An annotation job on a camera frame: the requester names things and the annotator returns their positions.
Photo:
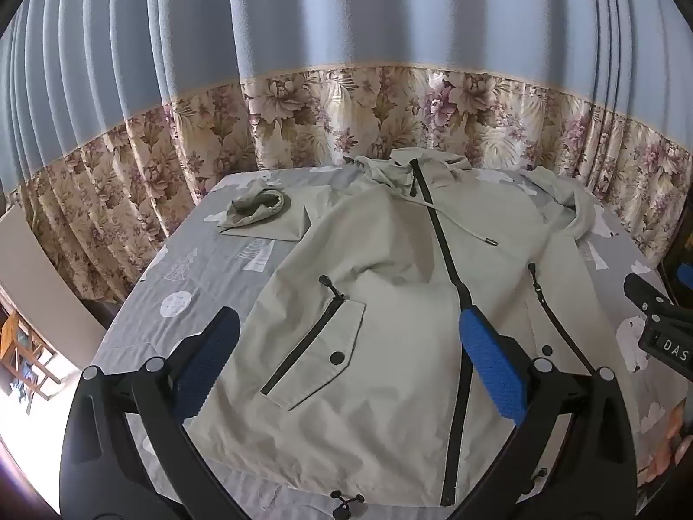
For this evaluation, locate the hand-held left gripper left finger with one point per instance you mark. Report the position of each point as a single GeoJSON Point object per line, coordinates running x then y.
{"type": "Point", "coordinates": [208, 357]}

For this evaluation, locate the wooden chair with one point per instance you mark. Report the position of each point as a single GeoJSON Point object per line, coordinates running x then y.
{"type": "Point", "coordinates": [21, 346]}

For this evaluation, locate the bed with grey animal-print sheet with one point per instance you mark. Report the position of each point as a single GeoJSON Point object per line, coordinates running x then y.
{"type": "Point", "coordinates": [216, 260]}

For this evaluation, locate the white board panel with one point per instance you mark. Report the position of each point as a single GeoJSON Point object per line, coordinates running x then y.
{"type": "Point", "coordinates": [38, 265]}

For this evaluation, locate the dark cabinet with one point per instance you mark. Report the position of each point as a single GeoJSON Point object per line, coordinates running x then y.
{"type": "Point", "coordinates": [674, 257]}

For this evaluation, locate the peach patterned cloth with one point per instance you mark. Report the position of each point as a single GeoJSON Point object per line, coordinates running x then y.
{"type": "Point", "coordinates": [663, 444]}

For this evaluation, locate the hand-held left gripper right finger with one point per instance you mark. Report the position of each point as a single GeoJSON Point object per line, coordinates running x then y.
{"type": "Point", "coordinates": [492, 368]}

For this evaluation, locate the blue curtain with floral hem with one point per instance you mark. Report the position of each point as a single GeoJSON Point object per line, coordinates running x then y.
{"type": "Point", "coordinates": [325, 38]}

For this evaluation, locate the light green zip jacket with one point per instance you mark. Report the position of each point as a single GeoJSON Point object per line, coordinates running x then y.
{"type": "Point", "coordinates": [395, 260]}

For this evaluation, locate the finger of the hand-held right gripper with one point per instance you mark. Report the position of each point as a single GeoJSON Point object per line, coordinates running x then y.
{"type": "Point", "coordinates": [649, 295]}

